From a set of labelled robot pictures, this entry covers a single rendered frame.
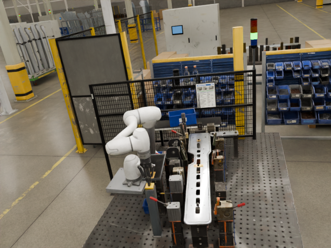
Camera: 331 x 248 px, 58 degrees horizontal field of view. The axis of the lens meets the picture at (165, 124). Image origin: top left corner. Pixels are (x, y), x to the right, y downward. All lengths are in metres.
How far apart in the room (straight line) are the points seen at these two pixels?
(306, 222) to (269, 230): 1.22
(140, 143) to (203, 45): 7.38
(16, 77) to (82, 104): 4.83
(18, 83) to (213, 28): 5.89
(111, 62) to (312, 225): 3.39
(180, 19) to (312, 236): 7.10
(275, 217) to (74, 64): 3.69
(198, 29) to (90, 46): 4.91
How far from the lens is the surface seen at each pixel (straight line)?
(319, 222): 3.71
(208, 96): 3.44
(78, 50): 4.89
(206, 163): 2.67
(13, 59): 9.74
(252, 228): 2.49
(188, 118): 3.34
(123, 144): 1.95
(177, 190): 2.34
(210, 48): 9.16
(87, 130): 5.33
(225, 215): 2.15
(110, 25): 6.77
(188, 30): 9.16
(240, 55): 3.38
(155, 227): 2.40
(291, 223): 2.56
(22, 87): 9.81
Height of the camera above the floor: 2.39
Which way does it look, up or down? 23 degrees down
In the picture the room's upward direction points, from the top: 8 degrees counter-clockwise
